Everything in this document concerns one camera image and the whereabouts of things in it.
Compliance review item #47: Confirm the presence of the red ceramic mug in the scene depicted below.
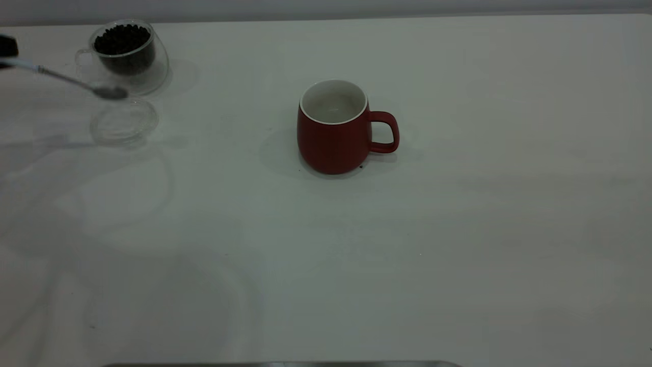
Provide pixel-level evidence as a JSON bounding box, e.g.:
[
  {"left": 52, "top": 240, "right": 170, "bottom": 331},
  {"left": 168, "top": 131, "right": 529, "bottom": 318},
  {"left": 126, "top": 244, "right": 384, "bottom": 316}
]
[{"left": 296, "top": 78, "right": 400, "bottom": 175}]

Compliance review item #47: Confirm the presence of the white-handled metal spoon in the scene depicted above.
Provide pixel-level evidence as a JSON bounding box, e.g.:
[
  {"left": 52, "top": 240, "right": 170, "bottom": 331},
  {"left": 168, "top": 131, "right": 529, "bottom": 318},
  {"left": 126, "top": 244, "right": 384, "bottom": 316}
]
[{"left": 0, "top": 58, "right": 129, "bottom": 100}]

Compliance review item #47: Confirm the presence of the coffee beans pile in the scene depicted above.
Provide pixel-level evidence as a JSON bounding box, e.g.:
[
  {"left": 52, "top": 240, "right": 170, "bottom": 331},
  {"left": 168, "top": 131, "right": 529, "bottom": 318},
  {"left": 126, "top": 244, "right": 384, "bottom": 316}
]
[{"left": 94, "top": 24, "right": 156, "bottom": 76}]

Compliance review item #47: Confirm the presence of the clear double-wall glass cup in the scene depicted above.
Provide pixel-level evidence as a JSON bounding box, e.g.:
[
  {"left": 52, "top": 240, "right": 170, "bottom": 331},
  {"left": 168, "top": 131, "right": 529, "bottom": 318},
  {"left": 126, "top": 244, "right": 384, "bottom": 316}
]
[{"left": 75, "top": 18, "right": 170, "bottom": 96}]

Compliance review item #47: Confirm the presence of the clear glass lid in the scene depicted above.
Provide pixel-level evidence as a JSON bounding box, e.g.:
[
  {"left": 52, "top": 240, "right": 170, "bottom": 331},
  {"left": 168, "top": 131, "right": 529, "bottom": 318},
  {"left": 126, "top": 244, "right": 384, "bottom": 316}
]
[{"left": 90, "top": 98, "right": 159, "bottom": 148}]

